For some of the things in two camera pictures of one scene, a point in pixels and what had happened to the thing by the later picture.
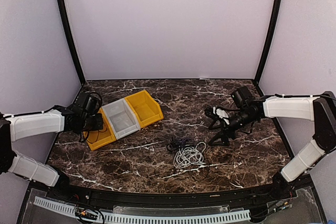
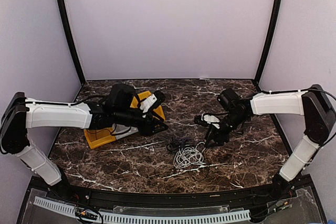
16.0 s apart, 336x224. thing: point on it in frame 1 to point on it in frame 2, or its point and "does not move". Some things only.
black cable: (184, 139) does not move
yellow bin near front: (97, 139) does not move
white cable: (188, 156) does not move
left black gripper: (98, 125) to (147, 129)
